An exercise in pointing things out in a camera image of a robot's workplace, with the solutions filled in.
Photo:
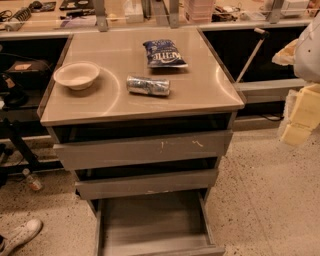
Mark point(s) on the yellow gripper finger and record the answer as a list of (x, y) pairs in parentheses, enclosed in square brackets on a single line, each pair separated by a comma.
[(295, 135)]

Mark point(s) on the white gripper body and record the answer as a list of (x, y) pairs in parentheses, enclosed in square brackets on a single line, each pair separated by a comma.
[(308, 57)]

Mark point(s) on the grey bottom drawer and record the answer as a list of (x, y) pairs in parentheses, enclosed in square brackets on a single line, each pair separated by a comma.
[(166, 224)]

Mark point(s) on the grey drawer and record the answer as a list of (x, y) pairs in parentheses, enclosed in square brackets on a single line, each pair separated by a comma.
[(143, 150), (146, 184), (166, 224)]

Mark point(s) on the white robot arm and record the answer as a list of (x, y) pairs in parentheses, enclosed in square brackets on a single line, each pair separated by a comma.
[(304, 55)]

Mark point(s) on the grey drawer cabinet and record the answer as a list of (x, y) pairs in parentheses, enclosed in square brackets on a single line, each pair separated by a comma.
[(142, 118)]

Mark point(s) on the grey middle drawer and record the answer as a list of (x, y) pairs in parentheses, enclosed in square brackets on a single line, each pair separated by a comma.
[(146, 184)]

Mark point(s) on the grey top drawer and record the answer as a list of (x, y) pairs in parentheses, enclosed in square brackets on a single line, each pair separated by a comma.
[(143, 150)]

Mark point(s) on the blue chip bag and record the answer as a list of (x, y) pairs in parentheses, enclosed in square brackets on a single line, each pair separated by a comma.
[(163, 53)]

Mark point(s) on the silver crushed can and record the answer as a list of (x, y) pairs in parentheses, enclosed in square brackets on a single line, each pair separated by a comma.
[(148, 86)]

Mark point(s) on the white bowl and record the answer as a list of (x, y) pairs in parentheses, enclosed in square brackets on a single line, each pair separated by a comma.
[(77, 75)]

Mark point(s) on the plastic water bottle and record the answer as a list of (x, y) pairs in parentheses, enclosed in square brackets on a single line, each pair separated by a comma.
[(32, 180)]

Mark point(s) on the black stand leg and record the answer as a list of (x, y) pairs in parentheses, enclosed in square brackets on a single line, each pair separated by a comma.
[(21, 146)]

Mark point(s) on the black bag on shelf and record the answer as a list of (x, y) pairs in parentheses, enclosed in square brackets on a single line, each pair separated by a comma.
[(33, 74)]

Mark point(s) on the white sneaker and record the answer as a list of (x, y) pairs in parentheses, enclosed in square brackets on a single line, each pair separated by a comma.
[(19, 236)]

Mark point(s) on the white stick black handle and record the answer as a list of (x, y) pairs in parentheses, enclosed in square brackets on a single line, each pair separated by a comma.
[(263, 35)]

